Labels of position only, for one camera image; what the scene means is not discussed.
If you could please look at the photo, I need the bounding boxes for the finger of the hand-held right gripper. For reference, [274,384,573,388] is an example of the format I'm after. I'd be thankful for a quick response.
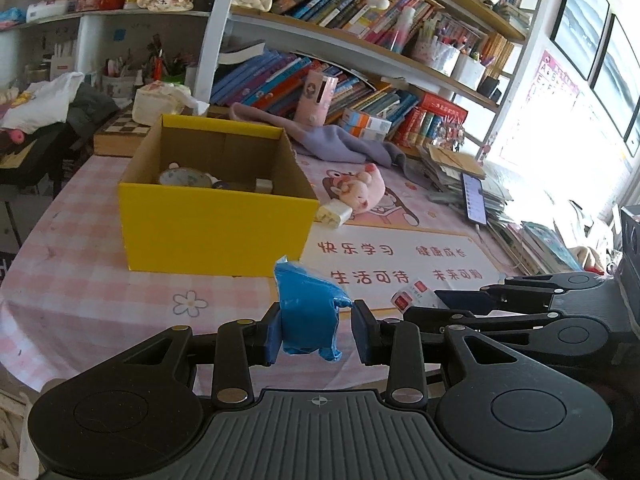
[402,306,551,348]
[434,274,573,315]

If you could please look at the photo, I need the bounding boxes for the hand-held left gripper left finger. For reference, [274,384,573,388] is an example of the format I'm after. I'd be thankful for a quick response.
[117,304,285,407]

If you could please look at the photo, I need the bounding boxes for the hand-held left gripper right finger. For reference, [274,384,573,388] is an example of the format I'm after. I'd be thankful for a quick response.
[351,300,523,407]

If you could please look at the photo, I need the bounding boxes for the blue plastic bag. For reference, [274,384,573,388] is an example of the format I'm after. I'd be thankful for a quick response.
[274,256,352,363]

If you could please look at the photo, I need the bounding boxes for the red white small packet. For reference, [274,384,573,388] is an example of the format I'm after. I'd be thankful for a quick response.
[390,282,427,312]

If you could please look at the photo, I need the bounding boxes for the yellow cardboard box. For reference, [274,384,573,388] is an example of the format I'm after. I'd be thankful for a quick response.
[117,113,321,279]

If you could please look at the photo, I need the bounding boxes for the cartoon printed desk mat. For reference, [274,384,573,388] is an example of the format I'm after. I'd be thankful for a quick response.
[295,152,509,312]

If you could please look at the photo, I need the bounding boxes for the pile of books and papers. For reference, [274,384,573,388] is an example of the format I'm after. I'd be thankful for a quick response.
[420,142,583,275]

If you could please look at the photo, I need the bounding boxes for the smartphone with lit screen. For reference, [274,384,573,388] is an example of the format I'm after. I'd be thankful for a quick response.
[461,172,489,226]

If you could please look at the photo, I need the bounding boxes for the white plug charger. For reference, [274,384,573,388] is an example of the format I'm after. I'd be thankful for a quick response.
[314,200,352,230]

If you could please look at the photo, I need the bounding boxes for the pink pig plush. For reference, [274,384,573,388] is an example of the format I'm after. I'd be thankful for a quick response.
[331,161,387,212]

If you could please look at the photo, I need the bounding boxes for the thick red book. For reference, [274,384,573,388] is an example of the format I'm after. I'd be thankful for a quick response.
[392,95,469,149]

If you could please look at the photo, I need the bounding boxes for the pale purple cloth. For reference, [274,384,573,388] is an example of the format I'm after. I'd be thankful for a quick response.
[229,102,431,183]

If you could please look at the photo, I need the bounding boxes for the pink checked tablecloth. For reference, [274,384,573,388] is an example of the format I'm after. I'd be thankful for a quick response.
[0,150,501,397]

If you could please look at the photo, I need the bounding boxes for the orange white small box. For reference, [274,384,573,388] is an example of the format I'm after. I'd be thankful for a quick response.
[342,109,372,134]

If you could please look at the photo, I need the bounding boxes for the black pencil cup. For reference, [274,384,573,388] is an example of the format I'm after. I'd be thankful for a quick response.
[477,76,503,101]

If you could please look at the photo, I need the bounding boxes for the white pencil cup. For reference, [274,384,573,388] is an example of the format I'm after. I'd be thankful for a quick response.
[452,52,486,89]

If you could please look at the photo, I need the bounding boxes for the tall pink box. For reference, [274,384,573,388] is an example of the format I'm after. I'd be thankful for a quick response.
[294,71,339,125]

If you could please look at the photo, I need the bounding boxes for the chessboard box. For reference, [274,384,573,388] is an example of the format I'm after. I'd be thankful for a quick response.
[92,110,154,157]

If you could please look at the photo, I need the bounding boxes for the leaning row of blue books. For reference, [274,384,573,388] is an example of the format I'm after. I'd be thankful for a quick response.
[210,50,421,134]

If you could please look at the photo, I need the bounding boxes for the white tissue pack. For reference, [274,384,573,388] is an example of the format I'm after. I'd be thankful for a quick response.
[132,82,211,127]

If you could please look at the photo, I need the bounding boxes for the pink gradient tube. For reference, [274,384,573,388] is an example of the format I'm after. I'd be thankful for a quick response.
[387,7,419,54]

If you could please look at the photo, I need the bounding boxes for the book with white page edges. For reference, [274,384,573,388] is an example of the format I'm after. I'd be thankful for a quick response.
[219,40,267,66]

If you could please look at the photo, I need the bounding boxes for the dark grey garment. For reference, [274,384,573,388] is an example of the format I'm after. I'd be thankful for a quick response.
[67,82,122,137]

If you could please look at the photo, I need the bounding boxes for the cluster of pens in cups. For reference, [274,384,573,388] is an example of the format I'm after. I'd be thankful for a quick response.
[102,35,197,99]

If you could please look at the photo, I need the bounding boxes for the black stool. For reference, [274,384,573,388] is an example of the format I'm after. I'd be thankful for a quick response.
[0,125,82,197]

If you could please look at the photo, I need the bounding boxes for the white wooden bookshelf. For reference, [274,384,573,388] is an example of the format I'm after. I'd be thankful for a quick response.
[0,0,551,161]

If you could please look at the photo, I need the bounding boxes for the white crumpled cloth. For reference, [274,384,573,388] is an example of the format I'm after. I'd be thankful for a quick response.
[2,72,86,134]

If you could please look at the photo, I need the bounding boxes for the white box with red label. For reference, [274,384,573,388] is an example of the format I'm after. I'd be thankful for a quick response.
[50,55,76,81]

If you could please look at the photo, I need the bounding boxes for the white wipes pack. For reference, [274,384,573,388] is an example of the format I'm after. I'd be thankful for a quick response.
[25,0,69,24]

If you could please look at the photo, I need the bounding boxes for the white charging cable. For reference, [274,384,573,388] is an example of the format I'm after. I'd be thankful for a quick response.
[477,224,524,272]

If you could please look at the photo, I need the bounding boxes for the framed grey wall picture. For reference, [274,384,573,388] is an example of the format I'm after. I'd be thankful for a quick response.
[550,0,612,81]
[590,14,640,142]

